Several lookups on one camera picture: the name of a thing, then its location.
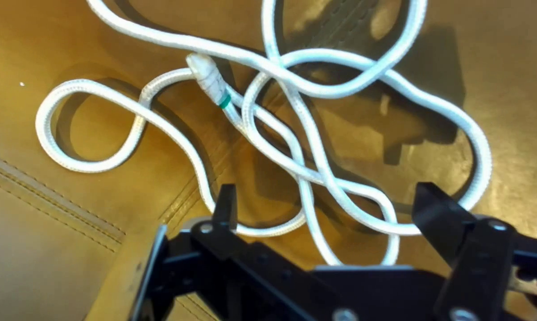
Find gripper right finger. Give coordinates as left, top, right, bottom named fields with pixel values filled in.
left=412, top=182, right=537, bottom=321

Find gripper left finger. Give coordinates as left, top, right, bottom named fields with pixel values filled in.
left=132, top=184, right=340, bottom=321

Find brown leather basket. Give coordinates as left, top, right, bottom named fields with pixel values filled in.
left=0, top=0, right=537, bottom=321

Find white braided rope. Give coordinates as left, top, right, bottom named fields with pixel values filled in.
left=35, top=0, right=493, bottom=267

